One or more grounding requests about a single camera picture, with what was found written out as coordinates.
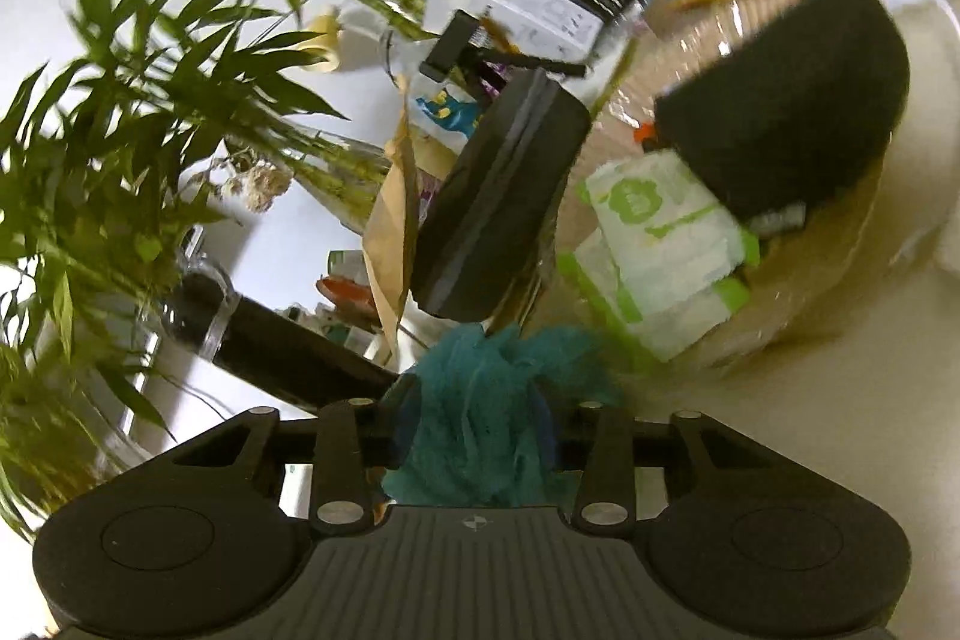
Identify green white tissue packet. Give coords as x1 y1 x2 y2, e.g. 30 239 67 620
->
554 230 752 365
584 148 763 313

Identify brown paper envelope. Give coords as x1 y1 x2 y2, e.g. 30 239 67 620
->
363 83 430 350

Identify black zip case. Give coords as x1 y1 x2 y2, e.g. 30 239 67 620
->
410 68 594 321

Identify black plastic bracket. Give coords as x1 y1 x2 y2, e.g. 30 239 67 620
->
423 9 587 80

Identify dried white flowers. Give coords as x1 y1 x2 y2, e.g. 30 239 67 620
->
220 155 295 215

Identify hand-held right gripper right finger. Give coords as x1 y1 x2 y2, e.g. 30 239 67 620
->
536 385 760 528

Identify black thermos bottle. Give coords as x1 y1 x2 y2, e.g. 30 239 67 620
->
160 268 400 414

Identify black foam block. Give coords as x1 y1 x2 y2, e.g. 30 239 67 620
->
652 0 913 223

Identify blue yellow packet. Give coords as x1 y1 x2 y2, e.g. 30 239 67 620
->
415 88 482 136

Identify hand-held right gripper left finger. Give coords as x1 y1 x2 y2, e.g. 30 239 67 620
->
152 374 422 530

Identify teal mesh bath loofah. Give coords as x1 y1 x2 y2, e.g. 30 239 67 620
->
381 320 625 510

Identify ribbed glass vase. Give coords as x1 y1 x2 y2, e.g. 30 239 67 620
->
283 128 400 238

